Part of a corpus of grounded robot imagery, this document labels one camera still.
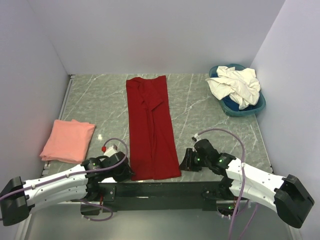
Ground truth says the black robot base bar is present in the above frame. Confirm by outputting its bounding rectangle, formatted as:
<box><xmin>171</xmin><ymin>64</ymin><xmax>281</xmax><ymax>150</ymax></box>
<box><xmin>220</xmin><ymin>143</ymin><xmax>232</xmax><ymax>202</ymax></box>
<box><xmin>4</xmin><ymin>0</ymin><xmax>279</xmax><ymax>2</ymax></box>
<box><xmin>85</xmin><ymin>180</ymin><xmax>236</xmax><ymax>212</ymax></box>

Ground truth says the red t shirt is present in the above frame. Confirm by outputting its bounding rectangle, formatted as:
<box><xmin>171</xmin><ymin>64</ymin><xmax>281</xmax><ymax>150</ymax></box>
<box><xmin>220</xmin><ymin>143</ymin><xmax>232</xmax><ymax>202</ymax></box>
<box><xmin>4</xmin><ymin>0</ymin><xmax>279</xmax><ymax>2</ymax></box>
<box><xmin>126</xmin><ymin>75</ymin><xmax>181</xmax><ymax>181</ymax></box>

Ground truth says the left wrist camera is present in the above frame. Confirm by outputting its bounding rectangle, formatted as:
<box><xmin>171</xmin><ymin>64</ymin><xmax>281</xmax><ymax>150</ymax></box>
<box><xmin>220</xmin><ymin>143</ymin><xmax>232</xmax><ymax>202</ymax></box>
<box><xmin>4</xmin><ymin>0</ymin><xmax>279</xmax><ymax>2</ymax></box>
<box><xmin>101</xmin><ymin>144</ymin><xmax>118</xmax><ymax>157</ymax></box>

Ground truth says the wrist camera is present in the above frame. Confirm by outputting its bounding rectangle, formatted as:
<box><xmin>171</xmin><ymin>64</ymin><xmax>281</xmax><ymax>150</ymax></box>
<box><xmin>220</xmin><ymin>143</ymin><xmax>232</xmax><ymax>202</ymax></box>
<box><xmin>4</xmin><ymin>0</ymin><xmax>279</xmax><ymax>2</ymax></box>
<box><xmin>101</xmin><ymin>144</ymin><xmax>118</xmax><ymax>157</ymax></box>
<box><xmin>191</xmin><ymin>133</ymin><xmax>201</xmax><ymax>142</ymax></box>

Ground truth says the white crumpled t shirt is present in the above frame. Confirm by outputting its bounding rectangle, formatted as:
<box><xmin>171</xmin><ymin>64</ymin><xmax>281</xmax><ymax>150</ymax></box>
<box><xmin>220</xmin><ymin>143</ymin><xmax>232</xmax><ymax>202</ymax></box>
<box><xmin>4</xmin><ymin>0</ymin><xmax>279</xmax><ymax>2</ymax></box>
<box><xmin>205</xmin><ymin>66</ymin><xmax>261</xmax><ymax>110</ymax></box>

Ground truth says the blue t shirt in basket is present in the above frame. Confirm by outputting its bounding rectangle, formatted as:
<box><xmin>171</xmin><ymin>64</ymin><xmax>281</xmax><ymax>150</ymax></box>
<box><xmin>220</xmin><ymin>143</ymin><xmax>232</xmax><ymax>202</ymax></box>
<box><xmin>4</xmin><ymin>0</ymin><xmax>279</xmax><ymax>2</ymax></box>
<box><xmin>222</xmin><ymin>95</ymin><xmax>256</xmax><ymax>112</ymax></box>

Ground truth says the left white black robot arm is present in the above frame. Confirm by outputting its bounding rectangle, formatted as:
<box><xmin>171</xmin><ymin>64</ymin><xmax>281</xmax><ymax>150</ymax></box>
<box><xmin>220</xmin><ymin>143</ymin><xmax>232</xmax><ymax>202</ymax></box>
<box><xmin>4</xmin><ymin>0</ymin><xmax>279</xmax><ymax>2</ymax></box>
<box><xmin>0</xmin><ymin>152</ymin><xmax>134</xmax><ymax>226</ymax></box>

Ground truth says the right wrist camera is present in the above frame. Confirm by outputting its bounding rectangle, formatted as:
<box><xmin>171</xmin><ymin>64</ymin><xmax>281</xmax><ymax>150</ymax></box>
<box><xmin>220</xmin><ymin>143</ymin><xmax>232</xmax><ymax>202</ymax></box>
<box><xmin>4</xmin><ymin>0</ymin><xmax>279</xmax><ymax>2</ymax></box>
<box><xmin>191</xmin><ymin>133</ymin><xmax>201</xmax><ymax>142</ymax></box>

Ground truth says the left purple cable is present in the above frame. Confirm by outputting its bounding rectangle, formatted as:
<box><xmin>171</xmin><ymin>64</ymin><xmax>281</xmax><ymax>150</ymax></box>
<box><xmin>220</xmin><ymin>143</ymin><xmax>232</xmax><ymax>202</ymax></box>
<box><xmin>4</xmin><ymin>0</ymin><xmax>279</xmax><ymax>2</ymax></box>
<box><xmin>0</xmin><ymin>137</ymin><xmax>130</xmax><ymax>222</ymax></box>

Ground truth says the folded pink t shirt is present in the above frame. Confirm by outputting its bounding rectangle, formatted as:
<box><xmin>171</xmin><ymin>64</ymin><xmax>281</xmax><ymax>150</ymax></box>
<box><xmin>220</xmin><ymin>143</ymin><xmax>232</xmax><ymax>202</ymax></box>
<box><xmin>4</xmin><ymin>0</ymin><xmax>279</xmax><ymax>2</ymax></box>
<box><xmin>39</xmin><ymin>119</ymin><xmax>96</xmax><ymax>164</ymax></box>

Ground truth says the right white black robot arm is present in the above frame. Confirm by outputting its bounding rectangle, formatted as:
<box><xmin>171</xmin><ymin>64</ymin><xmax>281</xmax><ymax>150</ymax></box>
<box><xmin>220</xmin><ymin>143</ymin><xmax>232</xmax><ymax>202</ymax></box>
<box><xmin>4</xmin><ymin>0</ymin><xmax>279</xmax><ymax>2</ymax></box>
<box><xmin>179</xmin><ymin>139</ymin><xmax>315</xmax><ymax>229</ymax></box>

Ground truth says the teal plastic laundry basket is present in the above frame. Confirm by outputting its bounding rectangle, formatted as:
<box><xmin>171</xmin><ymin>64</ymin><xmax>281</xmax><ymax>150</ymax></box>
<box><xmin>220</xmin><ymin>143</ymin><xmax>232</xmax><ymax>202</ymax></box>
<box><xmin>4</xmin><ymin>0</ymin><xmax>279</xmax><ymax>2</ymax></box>
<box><xmin>209</xmin><ymin>63</ymin><xmax>266</xmax><ymax>117</ymax></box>

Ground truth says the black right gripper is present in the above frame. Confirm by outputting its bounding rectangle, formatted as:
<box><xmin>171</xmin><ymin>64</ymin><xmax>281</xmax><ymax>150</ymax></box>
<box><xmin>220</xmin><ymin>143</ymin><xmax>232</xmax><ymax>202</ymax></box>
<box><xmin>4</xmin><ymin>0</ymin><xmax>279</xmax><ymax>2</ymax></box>
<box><xmin>178</xmin><ymin>148</ymin><xmax>211</xmax><ymax>172</ymax></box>

